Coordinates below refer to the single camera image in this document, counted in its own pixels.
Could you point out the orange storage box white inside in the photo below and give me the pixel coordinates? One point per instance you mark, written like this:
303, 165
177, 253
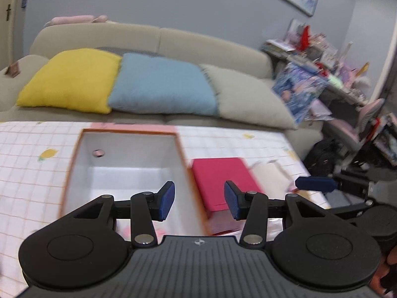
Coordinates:
133, 173

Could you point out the checked lemon print tablecloth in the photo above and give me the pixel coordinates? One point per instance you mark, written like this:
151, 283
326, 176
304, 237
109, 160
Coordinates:
31, 177

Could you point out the grey pillow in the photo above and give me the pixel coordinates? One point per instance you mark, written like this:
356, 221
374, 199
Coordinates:
248, 99

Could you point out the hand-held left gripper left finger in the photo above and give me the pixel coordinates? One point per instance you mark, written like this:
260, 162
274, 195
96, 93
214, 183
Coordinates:
166, 200

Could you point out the anime print cushion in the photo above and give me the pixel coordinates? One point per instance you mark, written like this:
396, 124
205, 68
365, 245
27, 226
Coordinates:
297, 90

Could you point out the black shelf rack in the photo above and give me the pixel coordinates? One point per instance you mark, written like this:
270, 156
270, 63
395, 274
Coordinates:
386, 139

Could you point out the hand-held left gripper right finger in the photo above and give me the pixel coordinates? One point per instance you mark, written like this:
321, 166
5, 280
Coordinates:
232, 200

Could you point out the pink plush toy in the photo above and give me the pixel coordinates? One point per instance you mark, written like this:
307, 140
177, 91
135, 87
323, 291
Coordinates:
71, 19

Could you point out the pink office chair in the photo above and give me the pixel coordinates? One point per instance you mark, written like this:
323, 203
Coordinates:
369, 115

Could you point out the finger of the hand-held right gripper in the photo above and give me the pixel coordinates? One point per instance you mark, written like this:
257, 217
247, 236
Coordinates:
314, 183
350, 210

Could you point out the yellow pillow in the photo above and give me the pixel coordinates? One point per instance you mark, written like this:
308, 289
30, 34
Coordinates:
68, 80

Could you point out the beige sofa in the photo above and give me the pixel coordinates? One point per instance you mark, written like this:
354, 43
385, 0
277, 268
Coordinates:
186, 40

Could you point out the black backpack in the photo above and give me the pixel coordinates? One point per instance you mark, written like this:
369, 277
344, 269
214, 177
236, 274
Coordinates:
322, 158

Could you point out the light blue pillow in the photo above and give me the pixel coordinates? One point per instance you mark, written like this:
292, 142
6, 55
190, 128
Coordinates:
161, 83

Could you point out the cluttered desk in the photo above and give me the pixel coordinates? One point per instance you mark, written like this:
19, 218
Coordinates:
313, 46

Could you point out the clear container with red lid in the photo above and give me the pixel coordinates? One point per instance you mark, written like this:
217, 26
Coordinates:
220, 180

